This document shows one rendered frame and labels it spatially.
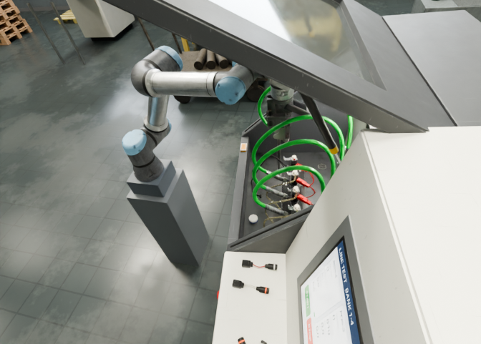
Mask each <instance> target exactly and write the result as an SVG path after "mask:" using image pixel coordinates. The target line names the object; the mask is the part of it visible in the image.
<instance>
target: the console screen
mask: <svg viewBox="0 0 481 344"><path fill-rule="evenodd" d="M297 289H298V320H299V336H300V344H376V338H375V334H374V329H373V325H372V321H371V314H370V310H369V304H368V300H367V296H366V290H365V286H364V279H363V276H362V272H361V265H360V262H359V255H358V252H357V248H356V241H355V237H354V231H353V227H352V223H351V217H350V215H347V216H346V218H345V219H344V221H343V222H342V223H341V224H340V225H339V226H338V228H337V229H336V230H335V232H334V233H333V234H332V236H330V238H329V239H328V240H327V241H326V243H325V244H324V246H323V247H322V248H321V249H320V250H319V251H318V253H317V254H316V255H315V257H314V258H313V259H312V261H311V262H310V263H309V264H308V265H307V266H306V268H305V269H304V270H303V272H302V273H301V274H300V275H299V276H298V277H297Z"/></svg>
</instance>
